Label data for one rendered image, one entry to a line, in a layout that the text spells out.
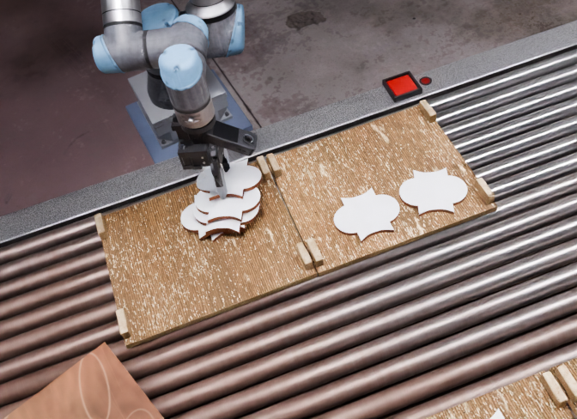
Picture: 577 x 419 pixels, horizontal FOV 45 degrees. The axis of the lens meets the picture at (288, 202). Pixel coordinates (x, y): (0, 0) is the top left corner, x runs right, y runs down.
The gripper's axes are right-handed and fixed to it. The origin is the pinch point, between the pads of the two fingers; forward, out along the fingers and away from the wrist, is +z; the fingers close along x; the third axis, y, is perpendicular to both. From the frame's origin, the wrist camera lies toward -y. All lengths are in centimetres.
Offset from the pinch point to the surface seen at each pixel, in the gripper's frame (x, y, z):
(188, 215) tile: 4.8, 9.3, 5.0
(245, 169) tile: -4.2, -3.5, 1.2
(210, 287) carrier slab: 22.3, 3.0, 7.2
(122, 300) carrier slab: 24.7, 21.5, 7.2
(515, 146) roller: -13, -65, 9
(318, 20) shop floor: -189, -10, 100
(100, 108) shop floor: -136, 93, 101
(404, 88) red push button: -34, -41, 8
